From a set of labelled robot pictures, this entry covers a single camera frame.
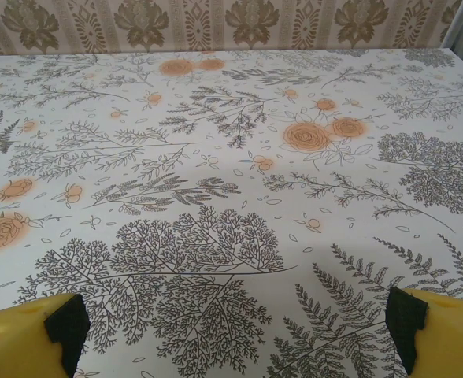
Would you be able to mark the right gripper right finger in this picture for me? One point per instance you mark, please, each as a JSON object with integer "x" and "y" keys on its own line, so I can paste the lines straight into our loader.
{"x": 444, "y": 338}

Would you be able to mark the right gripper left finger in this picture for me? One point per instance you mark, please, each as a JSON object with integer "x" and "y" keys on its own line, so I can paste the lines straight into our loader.
{"x": 15, "y": 342}

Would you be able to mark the floral patterned tablecloth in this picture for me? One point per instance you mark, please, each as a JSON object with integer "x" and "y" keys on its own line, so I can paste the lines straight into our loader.
{"x": 231, "y": 177}

